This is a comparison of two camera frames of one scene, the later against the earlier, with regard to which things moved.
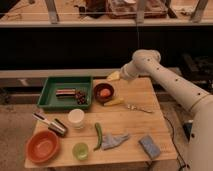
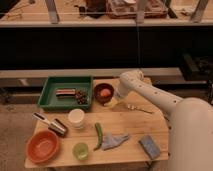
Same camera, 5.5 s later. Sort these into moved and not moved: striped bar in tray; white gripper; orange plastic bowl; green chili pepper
Moved: white gripper
Not moved: striped bar in tray; green chili pepper; orange plastic bowl
